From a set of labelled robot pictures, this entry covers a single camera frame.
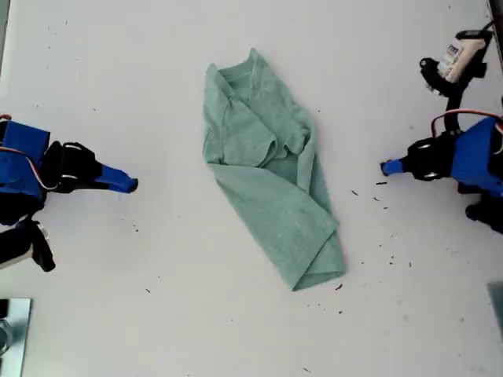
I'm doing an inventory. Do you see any steel base plate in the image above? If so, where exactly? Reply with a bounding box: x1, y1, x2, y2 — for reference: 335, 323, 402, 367
0, 298, 33, 377

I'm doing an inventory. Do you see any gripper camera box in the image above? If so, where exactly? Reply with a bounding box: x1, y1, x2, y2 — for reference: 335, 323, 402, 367
439, 30, 492, 84
0, 225, 39, 270

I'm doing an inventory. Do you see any green t-shirt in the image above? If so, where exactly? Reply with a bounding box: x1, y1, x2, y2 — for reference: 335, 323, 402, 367
202, 47, 348, 293

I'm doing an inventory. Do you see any camera black stalk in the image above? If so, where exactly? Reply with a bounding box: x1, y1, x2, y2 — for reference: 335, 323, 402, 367
418, 57, 488, 137
15, 218, 57, 273

